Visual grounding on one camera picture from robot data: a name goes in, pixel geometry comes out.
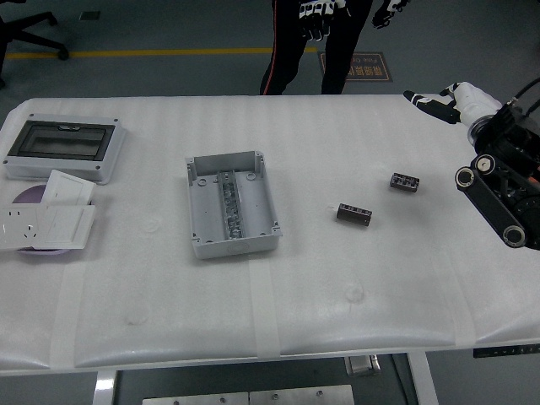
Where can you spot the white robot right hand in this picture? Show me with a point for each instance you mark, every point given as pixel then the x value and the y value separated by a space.
pixel 472 101

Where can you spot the person's right hand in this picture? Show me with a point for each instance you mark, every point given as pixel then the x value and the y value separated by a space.
pixel 316 19

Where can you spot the metal mounting rail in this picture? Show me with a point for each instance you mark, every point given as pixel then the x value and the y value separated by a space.
pixel 230 202

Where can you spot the dark cylindrical battery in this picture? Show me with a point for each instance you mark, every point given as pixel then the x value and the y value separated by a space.
pixel 354 214

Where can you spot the white tape strip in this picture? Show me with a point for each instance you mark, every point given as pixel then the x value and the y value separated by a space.
pixel 265 312
pixel 65 316

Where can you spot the grey metal base plate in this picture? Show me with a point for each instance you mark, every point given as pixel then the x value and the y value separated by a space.
pixel 194 399
pixel 301 395

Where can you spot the open grey plastic box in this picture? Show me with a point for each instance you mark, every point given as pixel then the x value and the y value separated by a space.
pixel 253 202

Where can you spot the black office chair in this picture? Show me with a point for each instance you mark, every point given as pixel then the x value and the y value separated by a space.
pixel 38 40

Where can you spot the person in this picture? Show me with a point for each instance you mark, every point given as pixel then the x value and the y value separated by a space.
pixel 337 55

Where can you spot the yellow floor tape line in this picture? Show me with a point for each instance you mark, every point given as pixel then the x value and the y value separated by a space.
pixel 126 53

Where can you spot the brown floor sign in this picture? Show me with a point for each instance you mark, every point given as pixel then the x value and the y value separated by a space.
pixel 375 67

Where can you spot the small white switch panel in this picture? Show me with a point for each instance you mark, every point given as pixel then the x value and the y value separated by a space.
pixel 67 187

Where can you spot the grey floor vent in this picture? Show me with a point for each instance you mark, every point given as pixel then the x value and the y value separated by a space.
pixel 90 15

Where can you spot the white table leg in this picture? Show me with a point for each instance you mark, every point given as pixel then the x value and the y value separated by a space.
pixel 422 379
pixel 104 388

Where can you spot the grey enclosure with dark window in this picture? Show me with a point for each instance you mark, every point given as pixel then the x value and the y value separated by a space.
pixel 63 166

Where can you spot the black table control panel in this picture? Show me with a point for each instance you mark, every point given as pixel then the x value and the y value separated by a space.
pixel 506 350

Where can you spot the person's left hand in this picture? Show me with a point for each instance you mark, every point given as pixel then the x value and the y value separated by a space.
pixel 386 12

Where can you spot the white foam mat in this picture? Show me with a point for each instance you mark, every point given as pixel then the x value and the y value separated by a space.
pixel 147 295

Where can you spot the large white switch panel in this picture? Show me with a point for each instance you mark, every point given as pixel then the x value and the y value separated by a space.
pixel 63 225

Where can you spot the purple round plate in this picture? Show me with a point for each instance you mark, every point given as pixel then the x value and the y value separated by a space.
pixel 29 195

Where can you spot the white wall socket panel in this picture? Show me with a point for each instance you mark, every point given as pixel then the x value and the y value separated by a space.
pixel 17 228

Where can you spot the silver metal bracket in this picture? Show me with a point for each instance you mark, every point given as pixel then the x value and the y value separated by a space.
pixel 363 365

